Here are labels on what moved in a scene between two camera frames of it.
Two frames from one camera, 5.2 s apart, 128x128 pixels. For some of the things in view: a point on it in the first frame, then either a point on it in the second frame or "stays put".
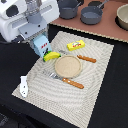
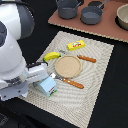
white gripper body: [28, 20] → [18, 85]
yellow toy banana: [51, 55] stays put
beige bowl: [121, 18] stays put
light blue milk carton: [42, 45] → [48, 86]
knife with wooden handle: [93, 60] stays put
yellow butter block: [71, 46] stays put
